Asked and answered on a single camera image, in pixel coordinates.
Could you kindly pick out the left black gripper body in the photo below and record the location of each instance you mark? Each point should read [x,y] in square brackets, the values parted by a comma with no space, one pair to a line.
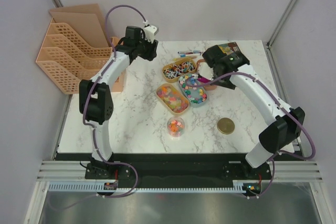
[146,49]

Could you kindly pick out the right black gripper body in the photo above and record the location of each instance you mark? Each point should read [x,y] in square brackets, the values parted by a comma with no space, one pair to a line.
[222,83]

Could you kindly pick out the magenta plastic scoop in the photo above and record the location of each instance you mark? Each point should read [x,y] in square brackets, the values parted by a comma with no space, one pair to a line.
[204,80]

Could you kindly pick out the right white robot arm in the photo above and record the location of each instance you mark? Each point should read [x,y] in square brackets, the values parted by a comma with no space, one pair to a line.
[284,123]

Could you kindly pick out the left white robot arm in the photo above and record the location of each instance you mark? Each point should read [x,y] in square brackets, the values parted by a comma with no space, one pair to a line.
[95,99]

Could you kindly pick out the blue tray of pastel candies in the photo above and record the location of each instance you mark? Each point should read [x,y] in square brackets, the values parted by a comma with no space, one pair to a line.
[188,85]

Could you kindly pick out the yellow picture book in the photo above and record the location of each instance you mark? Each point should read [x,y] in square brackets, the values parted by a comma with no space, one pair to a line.
[229,48]

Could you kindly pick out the orange pen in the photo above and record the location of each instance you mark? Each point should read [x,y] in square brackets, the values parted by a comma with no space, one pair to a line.
[192,56]

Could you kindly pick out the tan tray of lollipops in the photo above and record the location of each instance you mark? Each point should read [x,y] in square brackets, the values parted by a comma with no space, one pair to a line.
[174,70]

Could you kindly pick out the tan tray of star gummies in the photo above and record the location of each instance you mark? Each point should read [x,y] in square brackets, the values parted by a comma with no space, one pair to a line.
[172,99]

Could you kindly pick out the gold round jar lid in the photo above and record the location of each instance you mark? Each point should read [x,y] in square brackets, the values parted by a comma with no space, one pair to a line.
[225,126]

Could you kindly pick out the peach plastic file organizer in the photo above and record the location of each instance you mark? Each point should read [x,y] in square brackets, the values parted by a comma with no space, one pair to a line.
[76,46]

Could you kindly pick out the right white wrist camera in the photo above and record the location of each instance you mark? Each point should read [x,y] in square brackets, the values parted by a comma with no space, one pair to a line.
[205,71]

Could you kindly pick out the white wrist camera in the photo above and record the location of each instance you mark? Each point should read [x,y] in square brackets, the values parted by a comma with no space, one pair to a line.
[205,71]
[150,32]

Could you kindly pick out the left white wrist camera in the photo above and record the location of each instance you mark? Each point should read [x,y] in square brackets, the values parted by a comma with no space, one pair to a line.
[150,32]

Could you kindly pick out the white slotted cable duct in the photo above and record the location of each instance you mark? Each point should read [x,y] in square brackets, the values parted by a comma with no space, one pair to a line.
[113,186]

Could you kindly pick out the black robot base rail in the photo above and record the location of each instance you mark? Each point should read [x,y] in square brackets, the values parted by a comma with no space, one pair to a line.
[171,169]

